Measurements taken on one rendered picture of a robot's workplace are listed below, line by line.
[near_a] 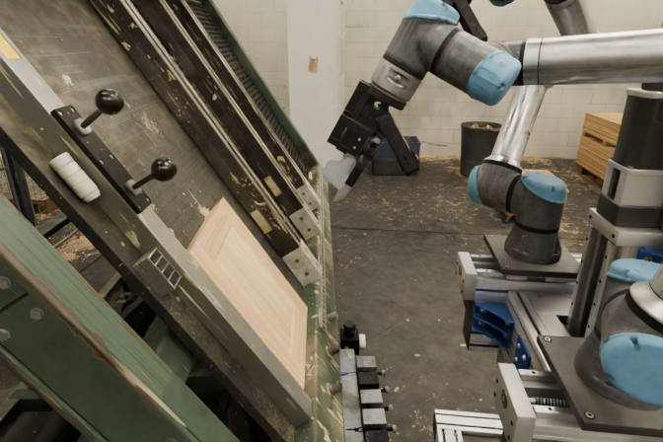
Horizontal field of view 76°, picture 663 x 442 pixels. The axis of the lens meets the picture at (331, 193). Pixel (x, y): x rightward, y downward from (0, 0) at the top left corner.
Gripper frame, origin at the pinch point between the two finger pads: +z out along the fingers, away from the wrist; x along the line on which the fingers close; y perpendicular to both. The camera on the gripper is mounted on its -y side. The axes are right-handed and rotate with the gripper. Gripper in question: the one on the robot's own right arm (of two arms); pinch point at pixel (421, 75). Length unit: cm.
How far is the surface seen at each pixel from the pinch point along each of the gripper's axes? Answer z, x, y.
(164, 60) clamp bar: 25, -3, 61
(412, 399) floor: 107, -114, -58
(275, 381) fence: 69, 16, -7
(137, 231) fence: 52, 33, 24
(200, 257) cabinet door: 56, 17, 18
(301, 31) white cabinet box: -78, -345, 187
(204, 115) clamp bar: 33, -10, 48
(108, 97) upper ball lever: 34, 44, 31
